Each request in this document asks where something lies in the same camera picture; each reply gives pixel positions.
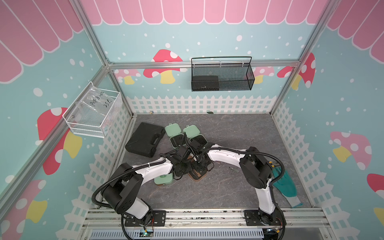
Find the brown clipper case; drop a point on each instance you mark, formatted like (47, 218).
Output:
(198, 175)

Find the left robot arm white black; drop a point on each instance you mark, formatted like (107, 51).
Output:
(121, 190)

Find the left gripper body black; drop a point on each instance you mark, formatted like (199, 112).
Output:
(185, 167)

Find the green work glove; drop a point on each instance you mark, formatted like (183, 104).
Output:
(288, 189)

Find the green clipper case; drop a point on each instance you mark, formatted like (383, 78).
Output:
(164, 179)
(175, 134)
(194, 134)

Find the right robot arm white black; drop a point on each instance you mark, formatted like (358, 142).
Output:
(260, 170)

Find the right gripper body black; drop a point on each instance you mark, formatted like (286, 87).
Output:
(199, 166)

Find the black wire mesh basket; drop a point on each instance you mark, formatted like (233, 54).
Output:
(235, 73)

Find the black plastic tool case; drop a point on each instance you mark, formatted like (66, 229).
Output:
(145, 140)

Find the black box in basket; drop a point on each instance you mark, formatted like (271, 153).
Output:
(205, 83)

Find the clear acrylic wall bin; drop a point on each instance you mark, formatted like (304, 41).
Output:
(93, 112)

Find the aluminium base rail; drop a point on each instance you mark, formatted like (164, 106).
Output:
(212, 218)

